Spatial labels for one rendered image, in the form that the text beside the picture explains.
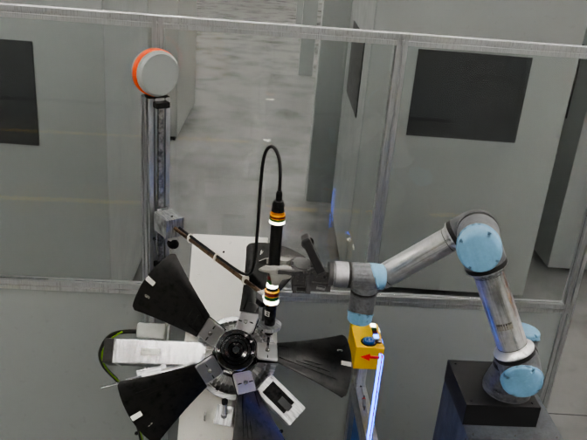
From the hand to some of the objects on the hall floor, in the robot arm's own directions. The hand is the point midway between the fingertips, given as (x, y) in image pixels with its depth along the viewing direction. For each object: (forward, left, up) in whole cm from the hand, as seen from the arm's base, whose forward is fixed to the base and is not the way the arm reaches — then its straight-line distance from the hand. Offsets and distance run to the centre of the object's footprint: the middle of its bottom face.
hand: (263, 263), depth 197 cm
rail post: (-42, -29, -148) cm, 157 cm away
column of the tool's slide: (+34, -60, -149) cm, 164 cm away
